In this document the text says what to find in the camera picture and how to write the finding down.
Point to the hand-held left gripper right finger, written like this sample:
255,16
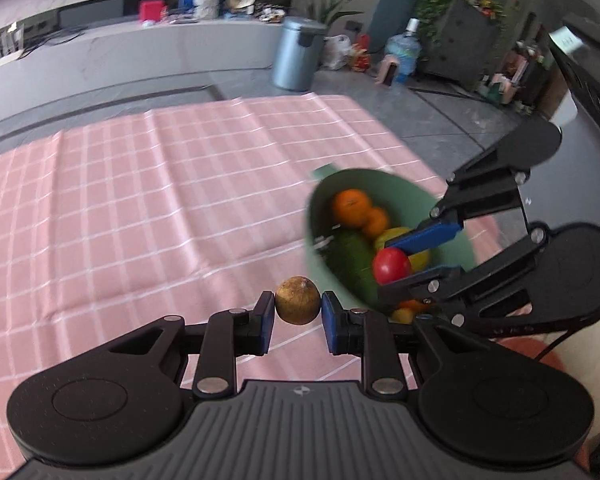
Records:
330,325

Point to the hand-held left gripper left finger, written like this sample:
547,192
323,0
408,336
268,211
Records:
266,327

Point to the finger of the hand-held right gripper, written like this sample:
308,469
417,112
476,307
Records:
422,237
415,277

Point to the red tomato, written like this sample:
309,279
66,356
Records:
391,266

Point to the orange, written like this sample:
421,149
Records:
378,222
352,205
414,304

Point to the brown kiwi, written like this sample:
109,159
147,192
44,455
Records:
297,300
402,316

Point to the green plastic bowl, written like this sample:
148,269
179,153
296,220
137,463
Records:
405,195

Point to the yellow pear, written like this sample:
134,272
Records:
391,236

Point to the green cucumber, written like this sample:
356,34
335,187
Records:
352,260

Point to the pink small appliance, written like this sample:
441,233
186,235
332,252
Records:
387,72

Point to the pink checked tablecloth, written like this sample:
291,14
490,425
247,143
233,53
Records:
130,210

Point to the blue water jug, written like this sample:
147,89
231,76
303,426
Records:
404,52

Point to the cluttered storage rack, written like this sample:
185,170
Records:
520,77

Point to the black ribbed panel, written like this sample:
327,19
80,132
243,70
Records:
592,85

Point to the grey drawer cabinet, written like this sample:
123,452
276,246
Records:
462,45

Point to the white plastic bag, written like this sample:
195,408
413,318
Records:
336,52

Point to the grey pedal trash can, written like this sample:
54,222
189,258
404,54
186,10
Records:
300,55

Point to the green leafy houseplant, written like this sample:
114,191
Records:
330,5

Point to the white marble console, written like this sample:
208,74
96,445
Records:
155,55

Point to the white router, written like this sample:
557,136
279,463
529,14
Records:
5,45

